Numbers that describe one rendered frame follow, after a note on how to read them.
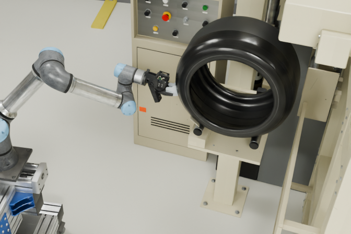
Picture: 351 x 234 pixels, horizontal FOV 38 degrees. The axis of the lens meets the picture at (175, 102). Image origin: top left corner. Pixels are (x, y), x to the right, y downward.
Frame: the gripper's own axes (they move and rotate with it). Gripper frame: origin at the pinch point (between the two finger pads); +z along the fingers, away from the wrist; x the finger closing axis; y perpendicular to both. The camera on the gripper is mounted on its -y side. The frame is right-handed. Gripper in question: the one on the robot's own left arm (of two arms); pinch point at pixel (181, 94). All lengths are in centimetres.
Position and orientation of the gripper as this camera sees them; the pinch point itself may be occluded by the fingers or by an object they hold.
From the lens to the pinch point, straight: 250.2
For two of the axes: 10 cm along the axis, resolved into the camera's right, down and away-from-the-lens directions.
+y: 1.5, -7.5, -6.4
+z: 9.4, 3.1, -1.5
